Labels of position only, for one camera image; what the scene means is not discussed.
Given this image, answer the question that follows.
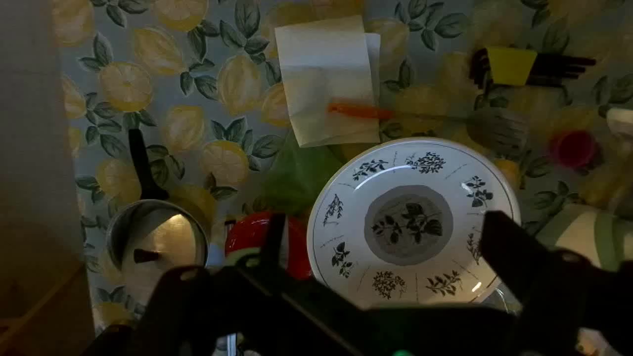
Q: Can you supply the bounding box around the orange marker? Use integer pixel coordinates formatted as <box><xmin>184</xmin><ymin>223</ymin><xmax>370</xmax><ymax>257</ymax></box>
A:
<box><xmin>327</xmin><ymin>97</ymin><xmax>398</xmax><ymax>124</ymax></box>

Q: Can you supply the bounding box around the white paper napkin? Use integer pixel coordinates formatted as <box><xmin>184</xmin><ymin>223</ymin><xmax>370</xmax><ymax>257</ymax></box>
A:
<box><xmin>273</xmin><ymin>14</ymin><xmax>384</xmax><ymax>150</ymax></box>

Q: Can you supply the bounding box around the white floral print bowl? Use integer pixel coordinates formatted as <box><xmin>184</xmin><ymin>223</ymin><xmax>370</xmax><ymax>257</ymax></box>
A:
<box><xmin>305</xmin><ymin>136</ymin><xmax>523</xmax><ymax>312</ymax></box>

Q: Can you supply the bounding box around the lemon print tablecloth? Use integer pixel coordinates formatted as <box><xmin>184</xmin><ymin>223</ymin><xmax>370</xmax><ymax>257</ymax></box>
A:
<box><xmin>52</xmin><ymin>0</ymin><xmax>633</xmax><ymax>332</ymax></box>

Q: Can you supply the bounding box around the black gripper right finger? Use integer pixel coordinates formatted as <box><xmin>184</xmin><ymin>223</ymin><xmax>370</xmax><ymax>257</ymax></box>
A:
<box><xmin>479</xmin><ymin>211</ymin><xmax>631</xmax><ymax>356</ymax></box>

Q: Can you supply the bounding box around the red plastic object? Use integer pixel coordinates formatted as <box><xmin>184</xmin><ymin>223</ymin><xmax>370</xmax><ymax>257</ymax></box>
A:
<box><xmin>224</xmin><ymin>209</ymin><xmax>313</xmax><ymax>282</ymax></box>

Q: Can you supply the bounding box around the green soft object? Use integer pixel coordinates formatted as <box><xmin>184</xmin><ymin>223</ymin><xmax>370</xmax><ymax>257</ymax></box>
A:
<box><xmin>254</xmin><ymin>146</ymin><xmax>345</xmax><ymax>215</ymax></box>

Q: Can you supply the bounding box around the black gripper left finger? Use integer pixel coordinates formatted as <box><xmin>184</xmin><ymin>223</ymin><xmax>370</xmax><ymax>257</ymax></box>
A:
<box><xmin>97</xmin><ymin>265</ymin><xmax>234</xmax><ymax>356</ymax></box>

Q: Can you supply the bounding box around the small red cup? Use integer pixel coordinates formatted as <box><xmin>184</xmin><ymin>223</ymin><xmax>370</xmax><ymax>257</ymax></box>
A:
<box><xmin>548</xmin><ymin>128</ymin><xmax>604</xmax><ymax>172</ymax></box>

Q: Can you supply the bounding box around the yellow marker with black cap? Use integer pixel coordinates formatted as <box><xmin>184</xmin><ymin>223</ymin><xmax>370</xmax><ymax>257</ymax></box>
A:
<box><xmin>469</xmin><ymin>43</ymin><xmax>600</xmax><ymax>91</ymax></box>

